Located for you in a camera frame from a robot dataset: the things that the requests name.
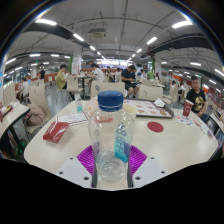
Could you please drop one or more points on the pink backpack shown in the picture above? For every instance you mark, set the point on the pink backpack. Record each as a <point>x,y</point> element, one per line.
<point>35,115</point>

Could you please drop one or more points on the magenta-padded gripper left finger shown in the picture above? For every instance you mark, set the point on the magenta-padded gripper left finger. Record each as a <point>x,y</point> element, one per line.
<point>86,160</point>

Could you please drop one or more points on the red packet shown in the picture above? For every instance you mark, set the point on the red packet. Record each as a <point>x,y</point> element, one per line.
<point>55,131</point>

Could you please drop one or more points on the person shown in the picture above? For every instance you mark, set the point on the person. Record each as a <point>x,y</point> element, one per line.
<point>128,76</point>
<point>61,80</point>
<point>198,100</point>
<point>24,88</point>
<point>98,74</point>

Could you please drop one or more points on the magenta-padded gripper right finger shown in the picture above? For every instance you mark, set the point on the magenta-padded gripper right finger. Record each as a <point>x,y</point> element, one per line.
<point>137,160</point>

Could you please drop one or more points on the ceiling air conditioner unit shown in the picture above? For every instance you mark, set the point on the ceiling air conditioner unit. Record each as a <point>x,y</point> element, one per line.
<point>97,33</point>

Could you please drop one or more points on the group of ceiling lights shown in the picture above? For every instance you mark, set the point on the group of ceiling lights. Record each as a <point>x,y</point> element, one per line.
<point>46,22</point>

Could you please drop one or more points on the flat round red coaster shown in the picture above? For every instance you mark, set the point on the flat round red coaster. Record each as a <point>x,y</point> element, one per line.
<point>155,126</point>

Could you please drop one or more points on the neighbouring beige table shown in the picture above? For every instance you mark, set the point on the neighbouring beige table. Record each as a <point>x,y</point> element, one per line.
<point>16,115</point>

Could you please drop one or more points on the clear blue-capped water bottle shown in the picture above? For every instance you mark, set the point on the clear blue-capped water bottle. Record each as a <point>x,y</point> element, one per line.
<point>110,143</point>

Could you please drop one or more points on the group of beige chairs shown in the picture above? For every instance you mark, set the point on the group of beige chairs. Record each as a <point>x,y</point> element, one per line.
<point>72,83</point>

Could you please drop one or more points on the crumpled white napkin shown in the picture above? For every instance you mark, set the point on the crumpled white napkin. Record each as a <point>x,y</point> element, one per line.
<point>159,102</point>

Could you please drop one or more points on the beige chair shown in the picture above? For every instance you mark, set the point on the beige chair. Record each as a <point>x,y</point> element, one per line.
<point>106,86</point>
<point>150,92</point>

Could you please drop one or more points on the white printed card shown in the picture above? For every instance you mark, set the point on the white printed card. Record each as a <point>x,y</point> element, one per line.
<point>71,117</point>

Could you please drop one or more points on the red paper cup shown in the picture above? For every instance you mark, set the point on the red paper cup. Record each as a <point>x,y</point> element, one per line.
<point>187,108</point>

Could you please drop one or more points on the food wrapper with fried food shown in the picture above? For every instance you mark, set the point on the food wrapper with fried food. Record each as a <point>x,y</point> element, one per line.
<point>91,107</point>

